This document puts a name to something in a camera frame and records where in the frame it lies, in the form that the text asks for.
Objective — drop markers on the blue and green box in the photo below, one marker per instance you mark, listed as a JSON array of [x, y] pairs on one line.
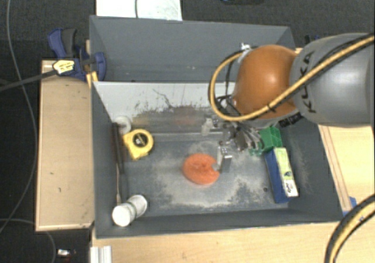
[[282, 174]]

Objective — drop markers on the white plastic bottle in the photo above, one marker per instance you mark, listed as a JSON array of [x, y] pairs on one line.
[[129, 210]]

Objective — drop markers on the pale wood board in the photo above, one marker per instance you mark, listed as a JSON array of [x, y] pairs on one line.
[[64, 150]]

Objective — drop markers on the yellow tape measure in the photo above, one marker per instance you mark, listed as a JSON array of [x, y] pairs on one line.
[[137, 142]]

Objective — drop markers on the grey metal bin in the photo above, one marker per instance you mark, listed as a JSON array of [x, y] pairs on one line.
[[181, 51]]

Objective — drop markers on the green block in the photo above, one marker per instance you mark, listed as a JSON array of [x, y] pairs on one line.
[[271, 137]]

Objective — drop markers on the white round roll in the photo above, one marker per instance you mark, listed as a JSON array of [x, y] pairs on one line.
[[123, 122]]

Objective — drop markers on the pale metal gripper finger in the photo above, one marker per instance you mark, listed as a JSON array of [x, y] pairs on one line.
[[207, 127], [227, 163]]

